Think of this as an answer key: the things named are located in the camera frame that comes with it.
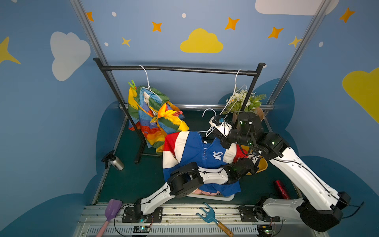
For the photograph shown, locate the rainbow striped jacket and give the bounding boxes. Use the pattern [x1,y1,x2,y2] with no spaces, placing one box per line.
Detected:
[128,86,189,154]

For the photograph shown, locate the white wire hanger pink jacket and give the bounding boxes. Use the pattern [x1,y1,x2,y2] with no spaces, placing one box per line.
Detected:
[220,70,247,115]

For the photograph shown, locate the yellow plastic tray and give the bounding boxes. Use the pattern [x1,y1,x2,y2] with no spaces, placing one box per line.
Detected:
[241,145,268,174]

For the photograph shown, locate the blue garden fork tool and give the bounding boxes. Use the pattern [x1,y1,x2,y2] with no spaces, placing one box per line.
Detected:
[196,202,234,237]

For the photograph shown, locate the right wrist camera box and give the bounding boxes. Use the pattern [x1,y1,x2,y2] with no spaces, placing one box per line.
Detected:
[209,115,233,137]

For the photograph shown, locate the blue red white jacket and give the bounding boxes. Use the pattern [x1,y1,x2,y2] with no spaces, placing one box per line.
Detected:
[162,131,247,182]

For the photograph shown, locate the green clothespin rainbow jacket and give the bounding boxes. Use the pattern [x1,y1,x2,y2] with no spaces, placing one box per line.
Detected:
[128,80,138,90]

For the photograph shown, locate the white plastic laundry basket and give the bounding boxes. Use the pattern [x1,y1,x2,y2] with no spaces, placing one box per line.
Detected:
[188,193,235,201]

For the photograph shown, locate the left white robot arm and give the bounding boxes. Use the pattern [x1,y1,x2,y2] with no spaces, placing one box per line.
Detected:
[134,158,259,219]

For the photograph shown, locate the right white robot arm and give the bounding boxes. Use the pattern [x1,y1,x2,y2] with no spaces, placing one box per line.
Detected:
[209,112,351,232]

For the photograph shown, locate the black clothes rack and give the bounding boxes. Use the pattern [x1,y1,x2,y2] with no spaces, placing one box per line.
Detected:
[93,57,266,164]

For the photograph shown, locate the pink clothespin rainbow jacket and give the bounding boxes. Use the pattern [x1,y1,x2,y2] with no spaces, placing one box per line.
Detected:
[173,111,183,117]

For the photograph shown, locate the purple silicone spatula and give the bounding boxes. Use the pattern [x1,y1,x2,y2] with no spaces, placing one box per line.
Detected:
[96,199,122,237]

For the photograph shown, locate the artificial white flowers plant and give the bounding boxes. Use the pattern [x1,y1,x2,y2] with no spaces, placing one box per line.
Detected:
[227,90,266,113]

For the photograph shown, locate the white hanger rainbow jacket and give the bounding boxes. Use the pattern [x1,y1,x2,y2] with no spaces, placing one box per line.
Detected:
[139,65,163,101]

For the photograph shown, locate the pink kids jacket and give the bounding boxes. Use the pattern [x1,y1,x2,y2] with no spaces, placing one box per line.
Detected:
[193,189,222,196]

